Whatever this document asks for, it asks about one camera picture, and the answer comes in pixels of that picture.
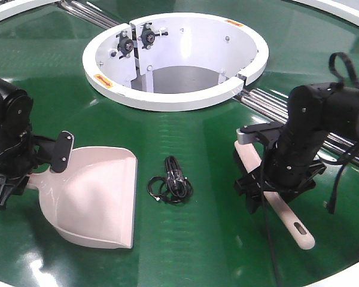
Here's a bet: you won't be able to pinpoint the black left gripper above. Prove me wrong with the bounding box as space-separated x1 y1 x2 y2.
0 124 57 211

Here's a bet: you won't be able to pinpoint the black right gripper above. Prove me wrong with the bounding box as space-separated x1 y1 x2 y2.
234 158 326 214

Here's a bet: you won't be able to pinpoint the pink hand brush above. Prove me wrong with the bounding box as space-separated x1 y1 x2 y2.
234 141 315 250

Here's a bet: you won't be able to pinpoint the pink plastic dustpan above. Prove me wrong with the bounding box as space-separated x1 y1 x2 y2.
28 146 137 249

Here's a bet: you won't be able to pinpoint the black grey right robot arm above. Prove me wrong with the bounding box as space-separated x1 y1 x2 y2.
235 83 359 213

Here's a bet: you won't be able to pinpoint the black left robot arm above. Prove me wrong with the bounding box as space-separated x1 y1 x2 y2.
0 78 55 210

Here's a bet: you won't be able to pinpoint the chrome rollers near right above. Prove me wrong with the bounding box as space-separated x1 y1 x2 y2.
233 88 355 155

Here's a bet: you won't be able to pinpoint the chrome rollers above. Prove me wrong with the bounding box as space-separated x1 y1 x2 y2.
57 1 120 29
233 88 355 155

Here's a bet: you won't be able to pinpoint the orange warning sticker front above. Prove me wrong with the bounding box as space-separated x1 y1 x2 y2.
94 74 114 88

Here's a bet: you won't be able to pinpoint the orange warning sticker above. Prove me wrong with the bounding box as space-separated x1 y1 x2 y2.
94 74 114 88
226 19 244 27

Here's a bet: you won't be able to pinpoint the orange warning sticker back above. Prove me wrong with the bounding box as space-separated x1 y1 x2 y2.
226 19 244 27

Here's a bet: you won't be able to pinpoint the chrome rollers far left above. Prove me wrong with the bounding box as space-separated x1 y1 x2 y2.
57 1 120 29

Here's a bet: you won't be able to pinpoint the white outer rim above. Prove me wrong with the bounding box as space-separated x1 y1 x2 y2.
0 0 359 27

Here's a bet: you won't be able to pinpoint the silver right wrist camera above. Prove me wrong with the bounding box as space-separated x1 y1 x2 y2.
236 121 283 149

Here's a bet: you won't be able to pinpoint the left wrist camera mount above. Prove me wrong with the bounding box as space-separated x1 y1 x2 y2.
50 131 74 173

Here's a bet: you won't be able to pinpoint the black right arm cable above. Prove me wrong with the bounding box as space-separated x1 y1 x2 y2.
258 51 359 287

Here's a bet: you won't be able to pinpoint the white central ring housing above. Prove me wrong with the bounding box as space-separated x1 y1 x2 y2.
82 13 269 112

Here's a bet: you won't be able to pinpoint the left black bearing mount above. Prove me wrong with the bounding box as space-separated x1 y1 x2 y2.
117 30 134 59

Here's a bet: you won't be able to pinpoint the black bearing mount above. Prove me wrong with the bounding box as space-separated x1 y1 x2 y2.
138 22 169 50
117 30 134 59

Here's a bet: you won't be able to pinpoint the right black bearing mount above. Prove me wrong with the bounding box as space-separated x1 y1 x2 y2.
138 22 169 50

